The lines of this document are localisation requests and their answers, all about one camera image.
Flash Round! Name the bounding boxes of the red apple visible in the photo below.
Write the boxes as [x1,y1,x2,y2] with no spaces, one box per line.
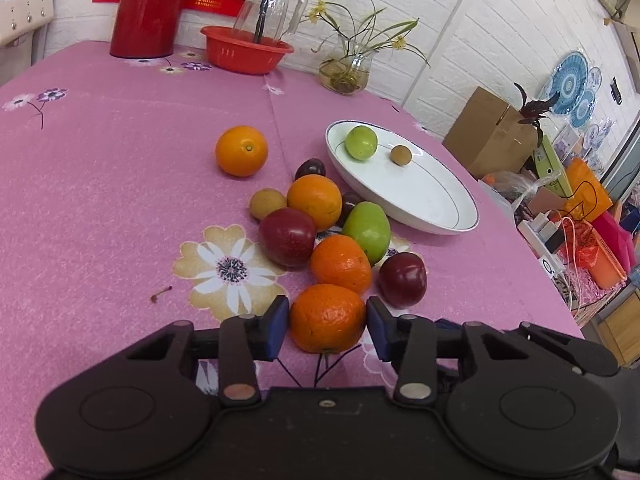
[258,208,316,269]
[378,252,427,309]

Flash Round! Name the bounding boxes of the bumpy tangerine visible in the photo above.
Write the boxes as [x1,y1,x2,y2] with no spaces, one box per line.
[309,234,372,295]
[288,284,366,353]

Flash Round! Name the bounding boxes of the green apple pear-shaped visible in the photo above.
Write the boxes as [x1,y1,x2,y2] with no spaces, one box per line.
[342,202,390,266]

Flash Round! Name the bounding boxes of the smooth orange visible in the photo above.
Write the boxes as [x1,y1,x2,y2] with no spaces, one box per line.
[214,126,269,178]
[286,174,343,232]

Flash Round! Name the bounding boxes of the dark purple plum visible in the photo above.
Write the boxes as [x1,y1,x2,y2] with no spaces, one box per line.
[294,158,326,180]
[336,192,362,226]

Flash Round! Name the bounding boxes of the brown kiwi fruit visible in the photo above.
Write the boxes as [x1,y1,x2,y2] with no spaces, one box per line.
[390,145,412,167]

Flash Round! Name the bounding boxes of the round green apple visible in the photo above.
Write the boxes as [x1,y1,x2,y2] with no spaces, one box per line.
[345,125,378,162]

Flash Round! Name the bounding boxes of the small brown stem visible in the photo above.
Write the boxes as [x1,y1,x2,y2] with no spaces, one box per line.
[150,285,172,304]

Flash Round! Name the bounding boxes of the white oval plate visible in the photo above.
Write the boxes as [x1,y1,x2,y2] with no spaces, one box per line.
[326,120,480,235]

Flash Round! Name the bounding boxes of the clutter of bags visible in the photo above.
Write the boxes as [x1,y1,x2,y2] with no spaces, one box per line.
[482,139,639,327]

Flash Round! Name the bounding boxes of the pink floral tablecloth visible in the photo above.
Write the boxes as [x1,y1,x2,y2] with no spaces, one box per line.
[1,41,579,479]

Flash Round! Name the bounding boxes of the cardboard box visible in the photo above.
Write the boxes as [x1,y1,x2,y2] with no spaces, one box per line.
[442,87,538,179]

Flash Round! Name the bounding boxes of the dark red leaf plant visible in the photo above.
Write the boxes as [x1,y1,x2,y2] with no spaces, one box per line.
[514,82,560,146]

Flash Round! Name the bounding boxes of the blue decorative plates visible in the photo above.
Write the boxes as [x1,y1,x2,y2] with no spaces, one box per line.
[538,50,615,154]

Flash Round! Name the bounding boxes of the red plastic basket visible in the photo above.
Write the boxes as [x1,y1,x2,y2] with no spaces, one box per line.
[201,26,295,76]

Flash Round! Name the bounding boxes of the glass vase with orchid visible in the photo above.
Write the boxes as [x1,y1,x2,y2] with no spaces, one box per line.
[303,0,430,96]

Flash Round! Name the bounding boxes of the red thermos jug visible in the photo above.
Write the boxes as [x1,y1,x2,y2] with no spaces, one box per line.
[110,0,182,58]

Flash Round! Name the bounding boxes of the clear glass pitcher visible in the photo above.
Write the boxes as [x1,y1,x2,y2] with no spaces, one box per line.
[232,0,308,44]

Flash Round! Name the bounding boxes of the white water dispenser machine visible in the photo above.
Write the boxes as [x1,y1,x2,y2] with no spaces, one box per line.
[1,0,54,84]

